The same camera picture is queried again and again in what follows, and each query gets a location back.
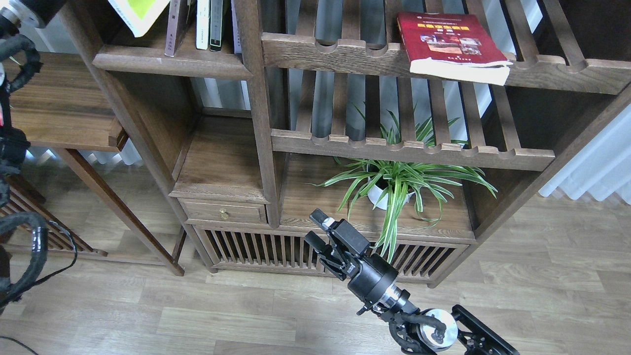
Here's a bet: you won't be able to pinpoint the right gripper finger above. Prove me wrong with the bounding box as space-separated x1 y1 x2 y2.
310 209 338 232
306 231 328 254

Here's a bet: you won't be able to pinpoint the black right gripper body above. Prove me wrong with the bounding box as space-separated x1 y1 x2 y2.
318 220 400 304

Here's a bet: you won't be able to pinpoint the maroon book white characters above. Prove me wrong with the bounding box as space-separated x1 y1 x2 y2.
164 0 196 58

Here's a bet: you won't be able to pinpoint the yellow green book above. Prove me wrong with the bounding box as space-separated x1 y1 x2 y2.
108 0 170 37

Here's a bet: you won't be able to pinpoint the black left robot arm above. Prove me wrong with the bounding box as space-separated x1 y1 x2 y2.
0 0 66 309

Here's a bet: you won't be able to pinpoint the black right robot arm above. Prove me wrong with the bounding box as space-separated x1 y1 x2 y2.
306 209 518 355

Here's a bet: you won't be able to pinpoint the red book on shelf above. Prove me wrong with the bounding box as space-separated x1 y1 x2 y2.
397 11 512 86

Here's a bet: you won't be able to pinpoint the white plant pot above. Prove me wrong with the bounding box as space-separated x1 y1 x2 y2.
368 179 414 211

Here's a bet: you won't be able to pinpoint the spider plant green leaves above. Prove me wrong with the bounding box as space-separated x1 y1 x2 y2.
311 106 497 264

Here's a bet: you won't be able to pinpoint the dark wooden bookshelf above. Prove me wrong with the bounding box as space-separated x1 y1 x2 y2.
59 0 630 287

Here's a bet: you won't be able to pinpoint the pale upright book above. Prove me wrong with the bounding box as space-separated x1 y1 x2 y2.
230 0 243 55

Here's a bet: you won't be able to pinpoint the white upright book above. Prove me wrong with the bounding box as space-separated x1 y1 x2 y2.
195 0 211 50

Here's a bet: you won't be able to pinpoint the wooden side table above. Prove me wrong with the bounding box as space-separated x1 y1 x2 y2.
11 52 186 276

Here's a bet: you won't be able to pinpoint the white curtain right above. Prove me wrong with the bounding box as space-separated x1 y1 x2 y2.
538 106 631 204

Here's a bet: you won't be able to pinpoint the black floor cable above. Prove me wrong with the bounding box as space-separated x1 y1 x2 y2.
0 219 79 355

